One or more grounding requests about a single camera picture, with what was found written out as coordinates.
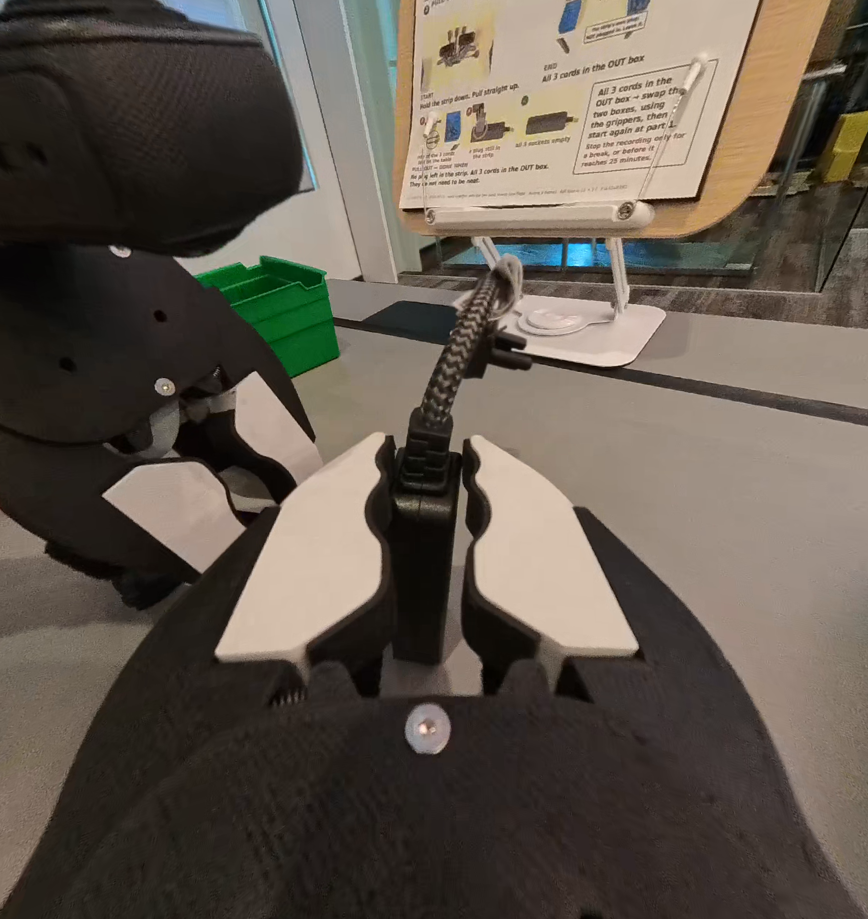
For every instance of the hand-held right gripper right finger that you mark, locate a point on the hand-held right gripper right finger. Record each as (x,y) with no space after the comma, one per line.
(548,574)

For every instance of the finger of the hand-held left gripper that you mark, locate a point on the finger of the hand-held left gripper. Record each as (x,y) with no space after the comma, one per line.
(276,431)
(175,510)

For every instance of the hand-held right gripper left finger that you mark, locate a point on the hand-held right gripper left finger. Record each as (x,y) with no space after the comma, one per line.
(312,574)

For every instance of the green plastic bin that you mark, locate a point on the green plastic bin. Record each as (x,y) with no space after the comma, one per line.
(283,316)

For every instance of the dark blue pad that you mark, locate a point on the dark blue pad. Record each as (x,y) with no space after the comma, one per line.
(412,319)

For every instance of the white stand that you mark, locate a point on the white stand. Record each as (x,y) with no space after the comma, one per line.
(606,330)

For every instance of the printed instruction sheet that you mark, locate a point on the printed instruction sheet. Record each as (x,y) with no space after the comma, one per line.
(520,43)

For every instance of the wooden board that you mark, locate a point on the wooden board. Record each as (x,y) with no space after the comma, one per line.
(764,143)

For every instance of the yellow box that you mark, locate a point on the yellow box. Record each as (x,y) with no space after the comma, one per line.
(847,147)

